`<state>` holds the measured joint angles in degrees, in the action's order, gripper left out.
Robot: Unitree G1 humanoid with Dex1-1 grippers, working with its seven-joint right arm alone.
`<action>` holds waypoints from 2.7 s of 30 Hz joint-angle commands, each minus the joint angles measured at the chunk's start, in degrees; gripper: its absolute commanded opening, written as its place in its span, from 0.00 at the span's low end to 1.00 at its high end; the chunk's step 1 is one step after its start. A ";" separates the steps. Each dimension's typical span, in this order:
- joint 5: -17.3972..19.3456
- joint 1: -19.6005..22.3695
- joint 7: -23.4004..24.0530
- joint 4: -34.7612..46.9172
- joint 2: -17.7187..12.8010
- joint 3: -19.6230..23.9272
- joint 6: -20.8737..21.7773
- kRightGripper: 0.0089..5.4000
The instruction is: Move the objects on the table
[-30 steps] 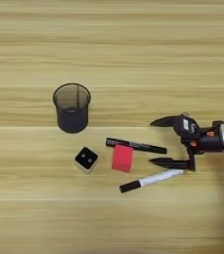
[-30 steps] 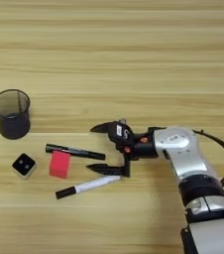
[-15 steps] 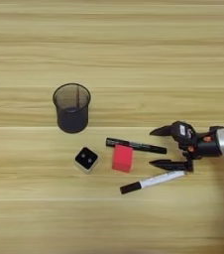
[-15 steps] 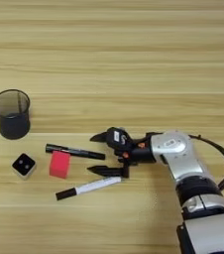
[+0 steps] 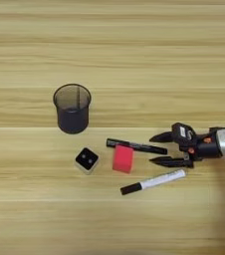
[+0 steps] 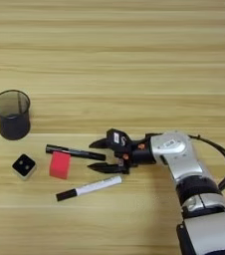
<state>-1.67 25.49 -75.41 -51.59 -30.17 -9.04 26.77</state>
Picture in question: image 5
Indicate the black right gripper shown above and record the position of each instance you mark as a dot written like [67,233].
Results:
[205,147]

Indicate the black marker pen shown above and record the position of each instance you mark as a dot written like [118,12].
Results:
[147,147]

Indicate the white marker black cap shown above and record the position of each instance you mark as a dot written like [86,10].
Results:
[161,179]

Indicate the red cube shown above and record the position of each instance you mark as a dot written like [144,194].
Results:
[122,160]

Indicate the small black box white label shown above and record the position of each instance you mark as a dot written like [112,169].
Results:
[182,132]

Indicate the white cube black face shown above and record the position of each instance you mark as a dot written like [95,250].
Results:
[86,160]

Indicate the black mesh pen cup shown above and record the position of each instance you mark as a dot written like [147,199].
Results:
[72,114]

